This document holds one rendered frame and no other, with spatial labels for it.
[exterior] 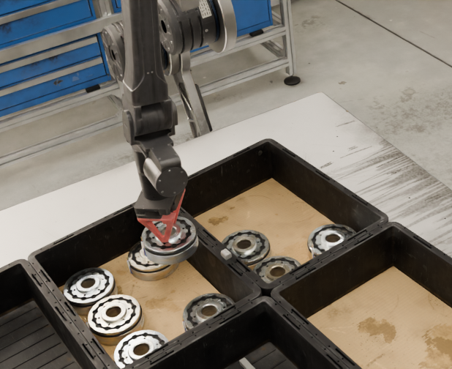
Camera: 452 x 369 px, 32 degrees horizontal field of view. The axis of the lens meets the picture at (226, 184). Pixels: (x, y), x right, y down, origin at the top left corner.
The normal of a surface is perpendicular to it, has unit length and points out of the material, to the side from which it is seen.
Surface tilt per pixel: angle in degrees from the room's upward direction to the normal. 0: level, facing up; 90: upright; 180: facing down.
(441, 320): 0
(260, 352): 0
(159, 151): 10
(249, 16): 90
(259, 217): 0
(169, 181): 91
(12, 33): 90
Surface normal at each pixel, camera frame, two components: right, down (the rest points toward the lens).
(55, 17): 0.43, 0.49
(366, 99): -0.13, -0.80
